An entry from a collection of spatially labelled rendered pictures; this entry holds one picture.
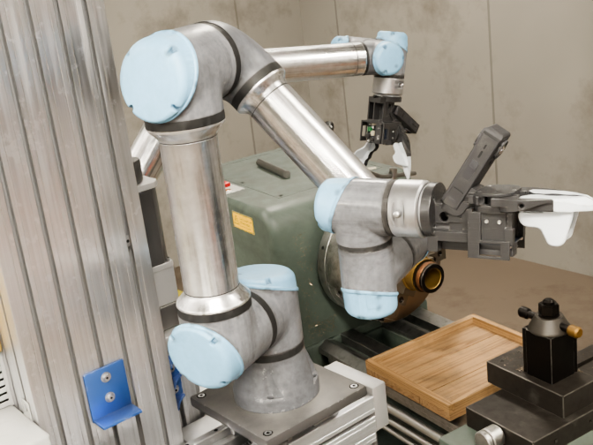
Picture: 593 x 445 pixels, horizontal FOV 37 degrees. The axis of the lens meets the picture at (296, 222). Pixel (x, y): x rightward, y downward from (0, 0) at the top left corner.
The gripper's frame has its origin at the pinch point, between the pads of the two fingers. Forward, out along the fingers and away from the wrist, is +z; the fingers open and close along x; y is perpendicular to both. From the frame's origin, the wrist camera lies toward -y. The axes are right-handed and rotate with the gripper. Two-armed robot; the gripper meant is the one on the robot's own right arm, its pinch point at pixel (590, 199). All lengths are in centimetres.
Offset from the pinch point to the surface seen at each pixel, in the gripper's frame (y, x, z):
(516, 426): 55, -52, -23
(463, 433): 59, -53, -34
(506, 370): 48, -63, -28
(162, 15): -38, -323, -307
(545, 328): 37, -59, -19
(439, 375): 59, -82, -50
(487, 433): 55, -48, -28
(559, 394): 49, -57, -16
